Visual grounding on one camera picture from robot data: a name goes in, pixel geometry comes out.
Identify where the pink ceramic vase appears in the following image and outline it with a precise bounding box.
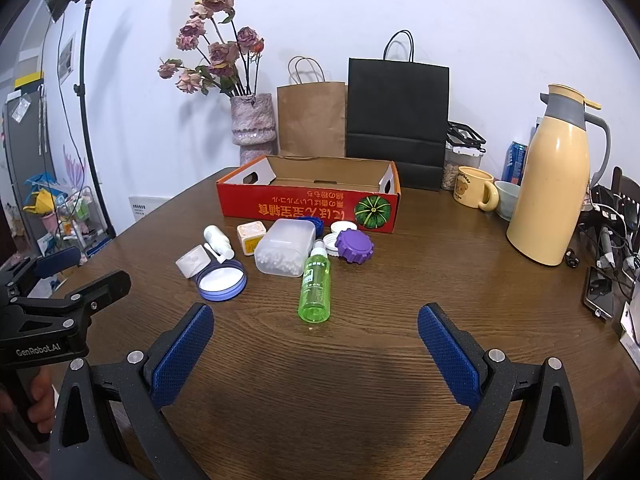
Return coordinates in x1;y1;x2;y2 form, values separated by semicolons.
229;92;277;166

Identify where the cluttered storage rack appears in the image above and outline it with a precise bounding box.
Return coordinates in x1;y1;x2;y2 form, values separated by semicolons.
22;172;113;261

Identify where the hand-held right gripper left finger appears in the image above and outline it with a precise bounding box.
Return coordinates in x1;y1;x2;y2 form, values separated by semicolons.
49;302;216;480

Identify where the blue drink can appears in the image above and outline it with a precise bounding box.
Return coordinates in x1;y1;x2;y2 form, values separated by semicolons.
501;141;529;186

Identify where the pale ceramic cup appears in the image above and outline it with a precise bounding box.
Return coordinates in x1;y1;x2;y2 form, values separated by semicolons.
494;180;523;222

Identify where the small white bottle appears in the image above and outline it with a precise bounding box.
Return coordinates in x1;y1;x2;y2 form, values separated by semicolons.
202;225;235;265

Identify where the person's left hand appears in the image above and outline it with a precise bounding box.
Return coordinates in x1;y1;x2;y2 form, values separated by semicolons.
26;367;57;436

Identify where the brown paper bag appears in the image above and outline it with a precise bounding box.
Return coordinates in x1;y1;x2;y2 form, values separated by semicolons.
276;56;348;158

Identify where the cream square box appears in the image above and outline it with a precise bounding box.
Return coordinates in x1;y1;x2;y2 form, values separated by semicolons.
236;221;267;257

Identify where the purple ridged lid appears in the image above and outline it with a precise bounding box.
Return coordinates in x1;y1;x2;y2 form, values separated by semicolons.
334;229;375;265

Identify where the black smartphone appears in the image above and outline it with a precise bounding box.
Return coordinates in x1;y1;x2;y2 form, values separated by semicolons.
581;266;616;322

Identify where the black light stand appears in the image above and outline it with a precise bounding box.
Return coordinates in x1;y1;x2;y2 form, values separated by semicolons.
75;0;117;238

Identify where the small white box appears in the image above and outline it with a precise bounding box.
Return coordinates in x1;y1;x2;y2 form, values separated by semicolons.
620;300;640;348

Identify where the blue-rimmed round lid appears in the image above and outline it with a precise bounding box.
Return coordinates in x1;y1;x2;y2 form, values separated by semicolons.
196;260;248;303

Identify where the yellow bear mug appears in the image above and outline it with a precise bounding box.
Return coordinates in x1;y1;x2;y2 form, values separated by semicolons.
452;166;500;211

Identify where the translucent plastic container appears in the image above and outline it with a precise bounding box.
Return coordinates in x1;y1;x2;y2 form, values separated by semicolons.
254;218;317;278

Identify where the yellow thermos jug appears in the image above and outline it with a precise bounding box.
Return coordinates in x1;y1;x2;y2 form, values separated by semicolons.
506;84;612;267

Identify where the dried rose bouquet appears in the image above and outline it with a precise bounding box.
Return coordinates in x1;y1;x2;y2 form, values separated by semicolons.
158;0;264;98

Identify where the white printed board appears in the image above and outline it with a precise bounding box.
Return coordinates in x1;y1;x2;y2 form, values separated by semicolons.
128;195;171;222

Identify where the small wall picture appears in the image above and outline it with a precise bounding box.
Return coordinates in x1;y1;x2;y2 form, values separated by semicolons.
57;35;77;85

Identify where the grey refrigerator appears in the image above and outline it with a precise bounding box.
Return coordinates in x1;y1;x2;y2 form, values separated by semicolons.
1;86;57;243

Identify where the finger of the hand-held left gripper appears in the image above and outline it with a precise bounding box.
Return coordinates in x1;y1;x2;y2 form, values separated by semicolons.
10;270;132;333
0;246;82;306

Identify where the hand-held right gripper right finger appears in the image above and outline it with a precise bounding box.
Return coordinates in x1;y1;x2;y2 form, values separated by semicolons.
417;302;585;480

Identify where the red cardboard box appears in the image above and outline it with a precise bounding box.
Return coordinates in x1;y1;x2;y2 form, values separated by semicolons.
216;155;402;235

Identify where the green spray bottle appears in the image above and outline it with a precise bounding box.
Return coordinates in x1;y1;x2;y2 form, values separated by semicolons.
298;240;332;323

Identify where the black paper bag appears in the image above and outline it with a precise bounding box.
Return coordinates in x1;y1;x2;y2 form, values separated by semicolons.
346;30;450;192

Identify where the white tape roll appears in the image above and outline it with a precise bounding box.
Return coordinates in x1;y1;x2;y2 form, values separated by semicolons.
175;245;213;280

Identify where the clear jar with black clips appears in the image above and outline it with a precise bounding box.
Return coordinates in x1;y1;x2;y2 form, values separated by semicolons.
442;121;487;191

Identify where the tangle of charging cables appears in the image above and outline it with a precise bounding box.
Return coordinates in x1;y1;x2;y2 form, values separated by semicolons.
575;185;640;291

